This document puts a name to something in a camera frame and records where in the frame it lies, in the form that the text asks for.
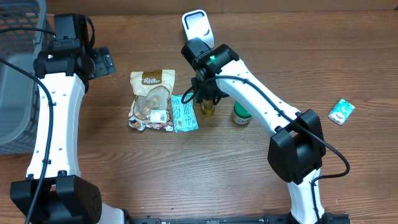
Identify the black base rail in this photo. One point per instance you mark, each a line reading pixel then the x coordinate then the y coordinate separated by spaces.
pixel 328 218

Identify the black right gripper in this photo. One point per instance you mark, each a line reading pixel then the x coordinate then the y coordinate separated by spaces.
pixel 202 94

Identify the white barcode scanner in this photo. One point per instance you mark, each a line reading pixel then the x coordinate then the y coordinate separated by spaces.
pixel 196 24

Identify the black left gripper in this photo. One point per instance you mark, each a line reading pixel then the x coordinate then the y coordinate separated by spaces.
pixel 104 61

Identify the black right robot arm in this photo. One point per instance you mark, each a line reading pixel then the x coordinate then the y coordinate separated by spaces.
pixel 295 146

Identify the teal wet wipes packet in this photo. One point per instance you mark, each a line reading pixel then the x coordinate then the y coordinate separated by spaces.
pixel 184 116

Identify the green tissue pack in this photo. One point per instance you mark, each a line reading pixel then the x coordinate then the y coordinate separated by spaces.
pixel 341 112

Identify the yellow Vim bottle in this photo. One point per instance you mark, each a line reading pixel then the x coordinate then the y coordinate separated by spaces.
pixel 207 107

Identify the grey plastic mesh basket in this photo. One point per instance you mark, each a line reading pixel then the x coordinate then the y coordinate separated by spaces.
pixel 19 94

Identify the green white Knorr jar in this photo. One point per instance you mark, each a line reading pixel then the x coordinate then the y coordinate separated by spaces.
pixel 240 115

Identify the brown white snack bag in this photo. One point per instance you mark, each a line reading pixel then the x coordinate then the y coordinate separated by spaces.
pixel 150 107

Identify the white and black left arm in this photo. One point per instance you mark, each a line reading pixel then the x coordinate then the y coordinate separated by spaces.
pixel 53 190

